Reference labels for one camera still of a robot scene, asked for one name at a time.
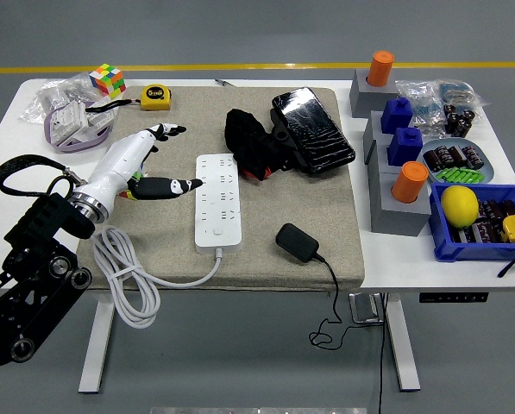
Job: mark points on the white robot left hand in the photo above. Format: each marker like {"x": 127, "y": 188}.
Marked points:
{"x": 119, "y": 159}

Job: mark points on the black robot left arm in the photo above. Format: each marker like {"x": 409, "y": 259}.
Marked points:
{"x": 41, "y": 220}

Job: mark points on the multicolour puzzle cube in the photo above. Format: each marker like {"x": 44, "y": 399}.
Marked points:
{"x": 107, "y": 82}
{"x": 125, "y": 195}

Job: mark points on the purple plastic tray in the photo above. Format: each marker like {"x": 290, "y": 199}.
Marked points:
{"x": 78, "y": 148}

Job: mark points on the white plastic socket module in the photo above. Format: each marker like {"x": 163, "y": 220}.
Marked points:
{"x": 69, "y": 123}
{"x": 99, "y": 119}

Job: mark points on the clear bag of white parts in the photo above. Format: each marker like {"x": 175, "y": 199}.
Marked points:
{"x": 54, "y": 95}

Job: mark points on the black cloth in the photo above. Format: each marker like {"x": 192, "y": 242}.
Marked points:
{"x": 244, "y": 133}

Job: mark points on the grey pen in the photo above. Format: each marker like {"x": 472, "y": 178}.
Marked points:
{"x": 223, "y": 82}

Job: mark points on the black phone holder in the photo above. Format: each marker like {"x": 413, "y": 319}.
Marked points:
{"x": 279, "y": 133}

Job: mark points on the grey-brown fabric mat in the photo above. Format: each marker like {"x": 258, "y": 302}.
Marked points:
{"x": 283, "y": 198}

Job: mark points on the white table leg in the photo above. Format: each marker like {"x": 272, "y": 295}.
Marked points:
{"x": 406, "y": 345}
{"x": 95, "y": 345}

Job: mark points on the black glossy phone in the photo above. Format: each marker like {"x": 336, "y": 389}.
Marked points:
{"x": 313, "y": 129}

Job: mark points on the grey block with hole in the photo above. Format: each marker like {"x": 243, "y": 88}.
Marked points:
{"x": 395, "y": 217}
{"x": 371, "y": 129}
{"x": 365, "y": 101}
{"x": 380, "y": 161}

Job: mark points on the orange cylinder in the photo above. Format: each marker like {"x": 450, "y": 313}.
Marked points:
{"x": 380, "y": 69}
{"x": 409, "y": 181}

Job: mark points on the blue block with knob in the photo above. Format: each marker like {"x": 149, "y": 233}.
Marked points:
{"x": 396, "y": 116}
{"x": 406, "y": 146}

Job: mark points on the clear bag of small parts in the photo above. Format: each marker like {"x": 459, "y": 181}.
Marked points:
{"x": 418, "y": 97}

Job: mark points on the green plastic pieces pile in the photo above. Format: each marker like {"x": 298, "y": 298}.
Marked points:
{"x": 457, "y": 175}

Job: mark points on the yellow lemon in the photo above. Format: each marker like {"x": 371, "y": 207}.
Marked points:
{"x": 459, "y": 207}

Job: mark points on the clear bag of blue parts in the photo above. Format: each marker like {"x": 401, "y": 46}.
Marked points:
{"x": 457, "y": 91}

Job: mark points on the black table control panel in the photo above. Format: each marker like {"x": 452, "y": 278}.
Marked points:
{"x": 453, "y": 297}

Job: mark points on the blue plastic bin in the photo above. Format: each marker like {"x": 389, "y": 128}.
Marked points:
{"x": 477, "y": 252}

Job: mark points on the light blue plate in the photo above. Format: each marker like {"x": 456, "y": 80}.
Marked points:
{"x": 489, "y": 170}

